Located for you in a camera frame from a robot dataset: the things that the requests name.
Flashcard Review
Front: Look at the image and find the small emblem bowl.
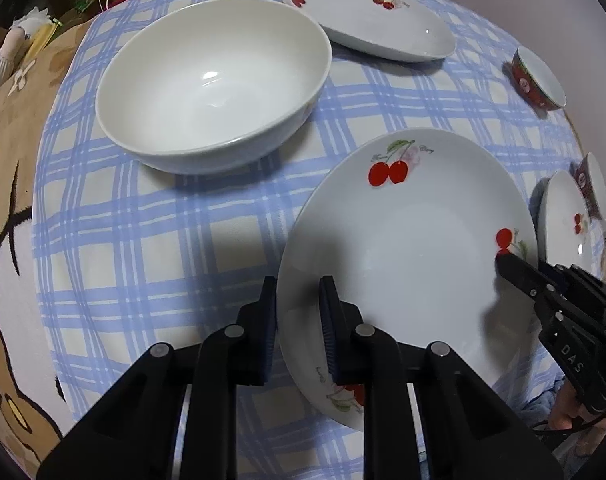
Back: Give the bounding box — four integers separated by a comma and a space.
575, 152, 606, 221

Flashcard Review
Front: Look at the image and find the brown floral blanket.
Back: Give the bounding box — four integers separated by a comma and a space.
0, 22, 104, 480

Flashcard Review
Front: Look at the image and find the large white bowl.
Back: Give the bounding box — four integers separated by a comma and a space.
95, 0, 332, 175

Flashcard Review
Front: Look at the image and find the white plush toy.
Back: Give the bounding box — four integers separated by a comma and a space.
0, 7, 51, 101

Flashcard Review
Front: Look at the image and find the person's light blue clothing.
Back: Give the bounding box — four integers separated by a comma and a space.
520, 382, 558, 413

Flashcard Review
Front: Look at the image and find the white cherry print plate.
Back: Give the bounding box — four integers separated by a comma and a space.
276, 128, 538, 432
281, 0, 456, 62
539, 170, 594, 281

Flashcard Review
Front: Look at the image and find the blue plaid cloth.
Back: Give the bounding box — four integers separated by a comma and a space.
30, 0, 606, 480

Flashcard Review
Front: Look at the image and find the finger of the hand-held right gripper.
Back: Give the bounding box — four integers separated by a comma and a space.
495, 254, 551, 305
540, 263, 601, 292

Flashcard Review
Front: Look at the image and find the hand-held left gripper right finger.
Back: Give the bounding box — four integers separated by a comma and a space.
319, 275, 564, 480

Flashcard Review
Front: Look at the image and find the medium white bowl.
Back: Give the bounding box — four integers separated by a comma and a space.
512, 46, 567, 111

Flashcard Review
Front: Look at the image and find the person's right hand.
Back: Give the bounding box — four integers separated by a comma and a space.
550, 380, 591, 431

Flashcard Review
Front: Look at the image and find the black cable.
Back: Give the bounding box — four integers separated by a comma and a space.
532, 410, 604, 433

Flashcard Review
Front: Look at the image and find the yellow plastic package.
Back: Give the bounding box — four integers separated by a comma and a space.
27, 19, 64, 63

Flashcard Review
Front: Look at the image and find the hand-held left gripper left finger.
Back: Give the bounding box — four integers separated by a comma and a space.
35, 276, 278, 480

